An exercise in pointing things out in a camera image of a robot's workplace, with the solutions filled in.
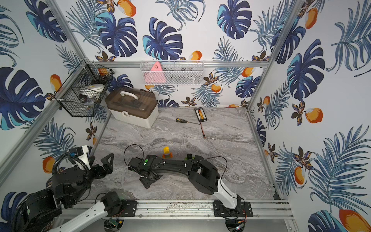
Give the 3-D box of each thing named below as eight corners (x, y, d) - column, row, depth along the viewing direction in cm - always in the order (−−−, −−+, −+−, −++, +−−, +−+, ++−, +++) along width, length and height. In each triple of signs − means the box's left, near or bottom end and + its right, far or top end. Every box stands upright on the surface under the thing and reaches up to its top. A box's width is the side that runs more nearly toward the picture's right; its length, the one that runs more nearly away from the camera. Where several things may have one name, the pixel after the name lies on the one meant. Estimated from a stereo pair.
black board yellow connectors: (198, 122, 114) (199, 120, 112) (194, 109, 123) (194, 107, 121) (206, 121, 115) (207, 119, 113) (201, 108, 124) (202, 106, 122)
